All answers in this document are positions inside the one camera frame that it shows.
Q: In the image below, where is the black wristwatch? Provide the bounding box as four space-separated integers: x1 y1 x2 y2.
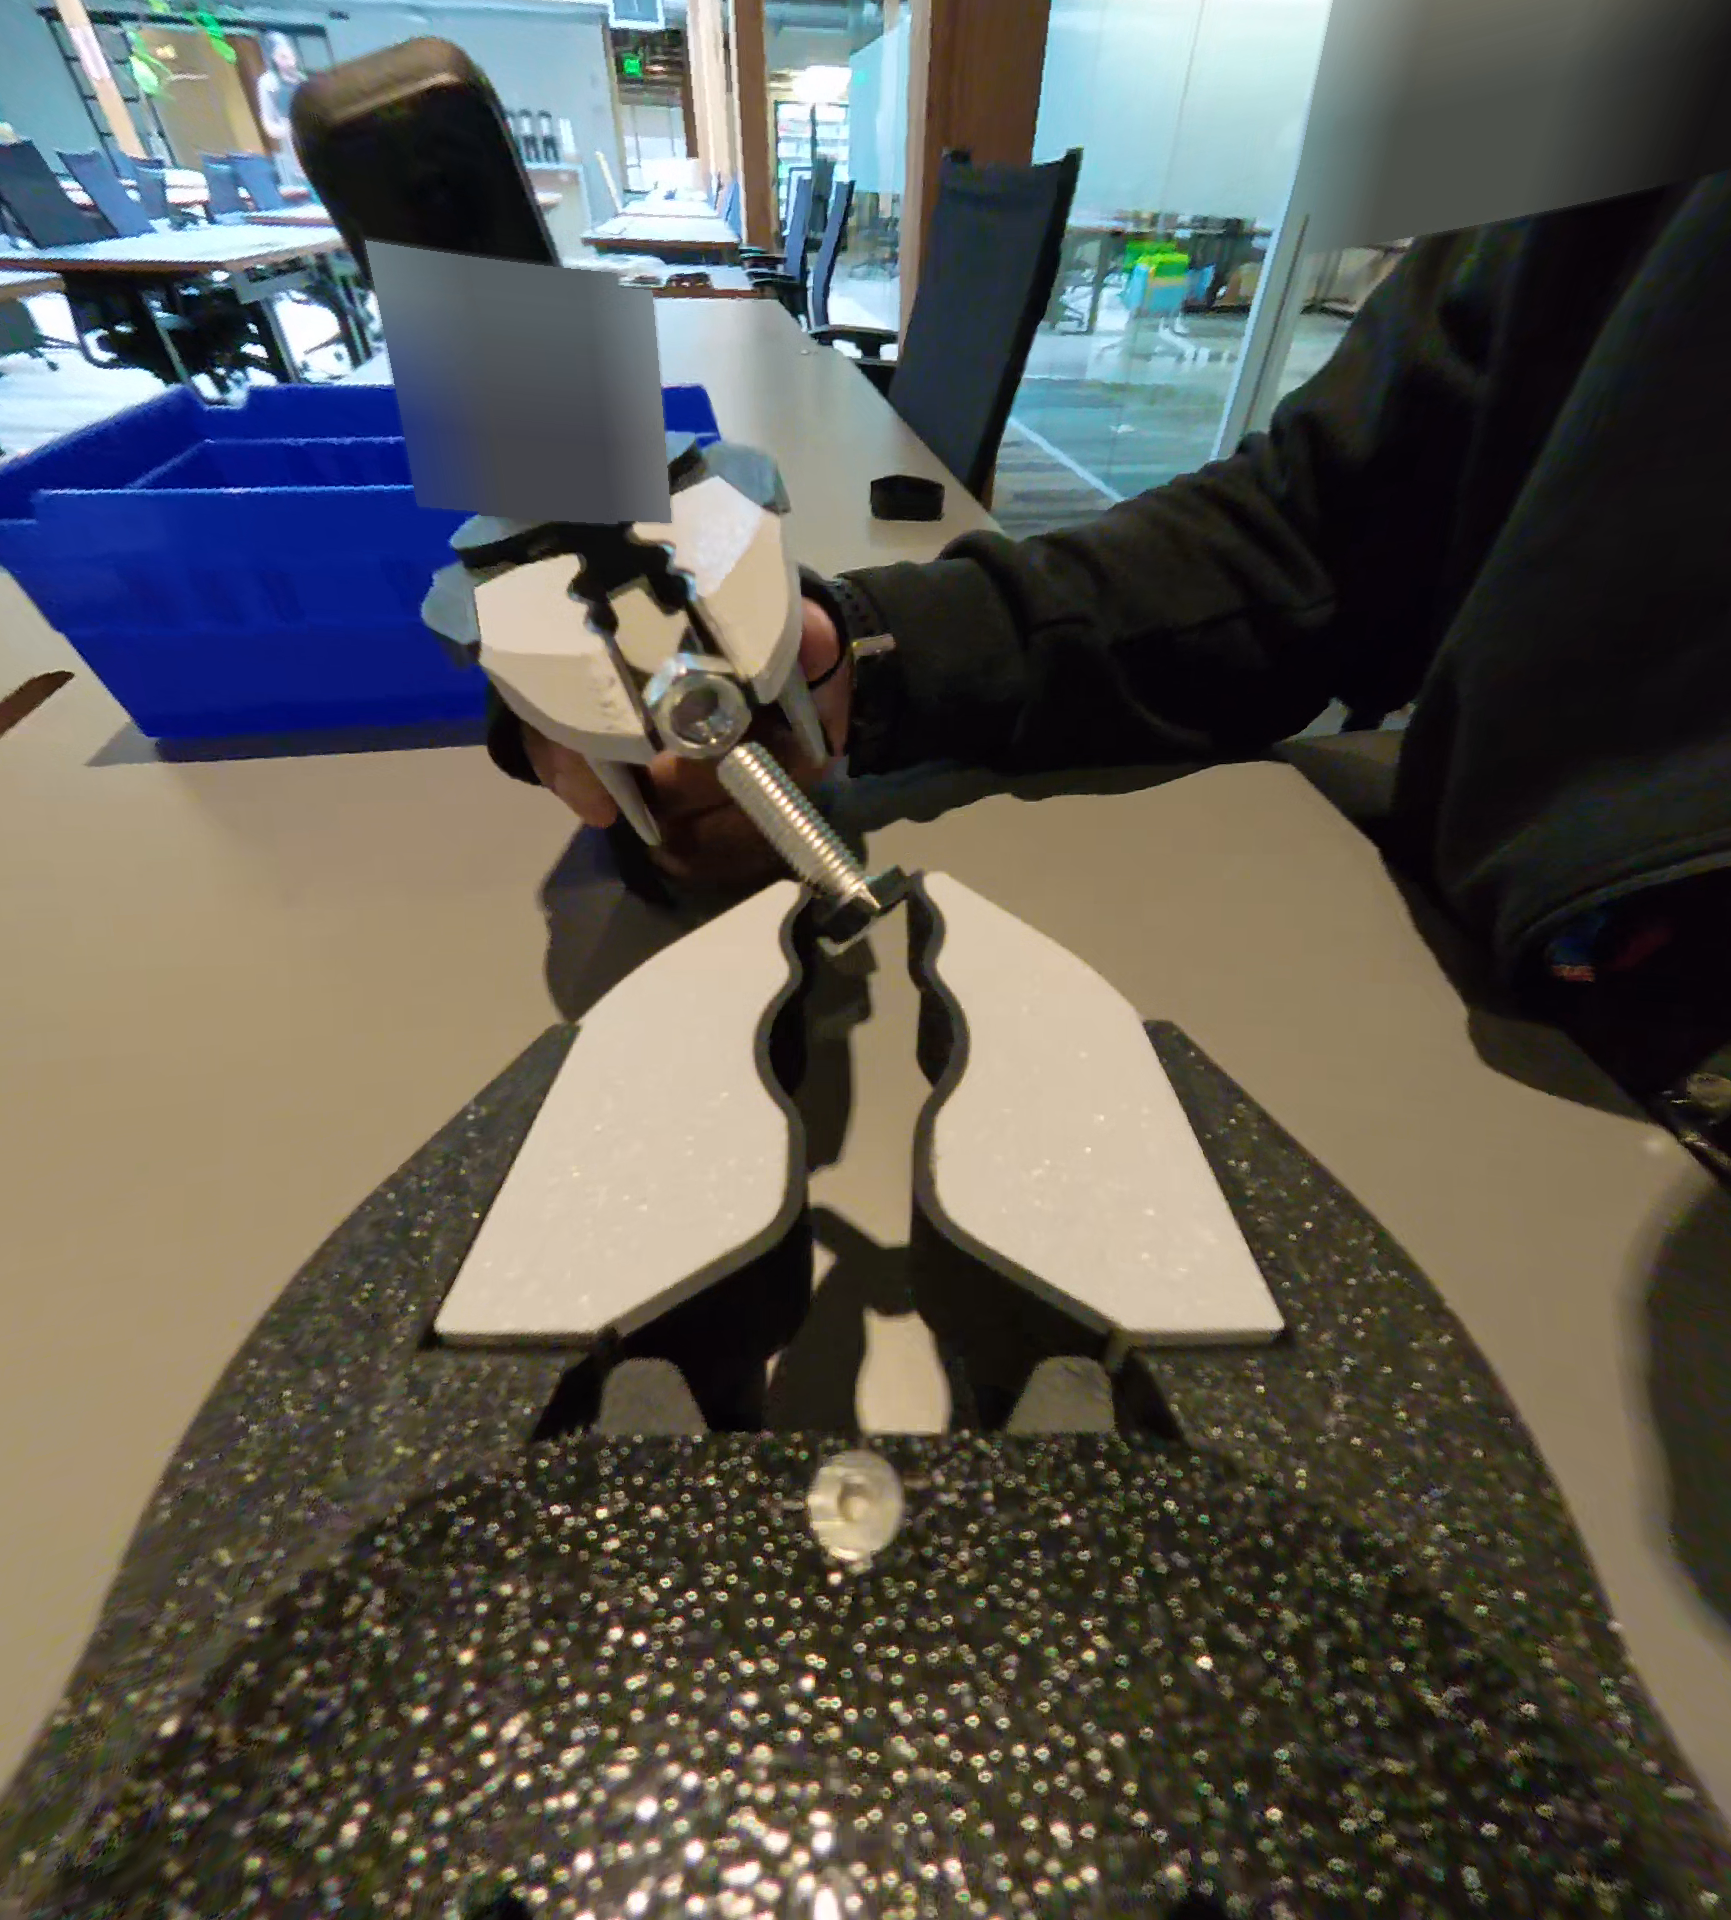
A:
824 576 901 671

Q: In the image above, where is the black office chair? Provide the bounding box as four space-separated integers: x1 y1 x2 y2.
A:
812 148 1086 506
0 139 117 249

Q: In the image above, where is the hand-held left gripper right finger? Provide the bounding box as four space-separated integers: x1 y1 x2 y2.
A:
911 871 1291 1348

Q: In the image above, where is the silver hex nut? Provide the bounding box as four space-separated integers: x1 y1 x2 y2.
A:
810 869 931 950

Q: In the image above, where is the person's right hand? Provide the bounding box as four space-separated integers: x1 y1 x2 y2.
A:
488 572 863 888

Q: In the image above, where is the wooden office desk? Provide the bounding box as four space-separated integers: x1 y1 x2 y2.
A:
0 222 358 395

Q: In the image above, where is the silver hex bolt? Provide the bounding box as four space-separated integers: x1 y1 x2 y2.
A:
647 661 905 925

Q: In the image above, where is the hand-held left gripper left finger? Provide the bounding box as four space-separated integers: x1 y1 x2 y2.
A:
434 882 814 1348

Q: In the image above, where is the blue plastic bin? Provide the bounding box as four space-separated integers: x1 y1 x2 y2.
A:
0 383 725 744

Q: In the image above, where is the person's black jacket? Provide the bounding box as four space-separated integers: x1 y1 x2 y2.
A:
1317 158 1731 1294

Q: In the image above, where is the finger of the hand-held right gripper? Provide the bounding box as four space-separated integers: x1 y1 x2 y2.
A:
480 548 688 764
637 478 808 708

